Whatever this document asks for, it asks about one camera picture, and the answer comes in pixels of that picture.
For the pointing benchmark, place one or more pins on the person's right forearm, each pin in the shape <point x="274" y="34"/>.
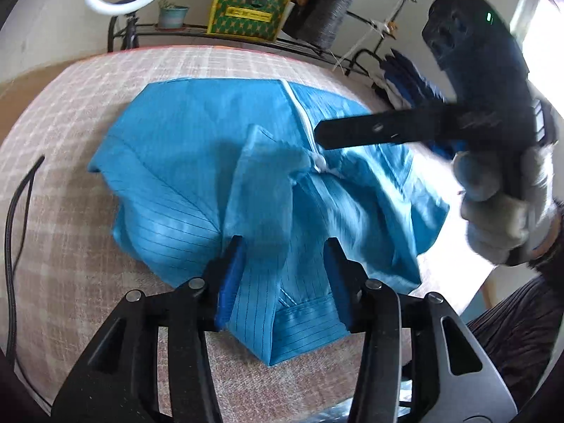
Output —
<point x="553" y="255"/>

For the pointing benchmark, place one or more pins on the person's striped trousers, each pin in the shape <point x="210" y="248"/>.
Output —
<point x="520" y="330"/>

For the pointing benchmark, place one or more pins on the window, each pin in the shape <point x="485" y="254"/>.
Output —
<point x="535" y="31"/>

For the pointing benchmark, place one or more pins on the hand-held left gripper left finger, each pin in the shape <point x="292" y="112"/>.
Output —
<point x="231" y="282"/>

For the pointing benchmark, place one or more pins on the blue striped work coat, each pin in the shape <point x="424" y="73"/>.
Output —
<point x="185" y="150"/>

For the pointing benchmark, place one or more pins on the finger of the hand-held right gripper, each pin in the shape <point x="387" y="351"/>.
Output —
<point x="379" y="130"/>

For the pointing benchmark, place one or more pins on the folded navy puffer jacket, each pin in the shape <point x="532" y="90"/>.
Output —
<point x="405" y="83"/>

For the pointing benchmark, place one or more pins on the black metal clothes rack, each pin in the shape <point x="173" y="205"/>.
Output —
<point x="299" y="47"/>

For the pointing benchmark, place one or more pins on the pink checked blanket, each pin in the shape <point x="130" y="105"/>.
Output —
<point x="66" y="207"/>

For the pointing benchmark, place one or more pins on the yellow green patterned box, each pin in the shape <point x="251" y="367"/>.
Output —
<point x="246" y="13"/>

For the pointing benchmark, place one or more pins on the small potted plant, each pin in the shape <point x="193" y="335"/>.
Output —
<point x="172" y="17"/>

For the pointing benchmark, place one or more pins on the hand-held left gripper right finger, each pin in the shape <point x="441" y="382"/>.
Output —
<point x="339" y="286"/>

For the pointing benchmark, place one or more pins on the person's right hand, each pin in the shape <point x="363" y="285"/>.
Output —
<point x="489" y="220"/>

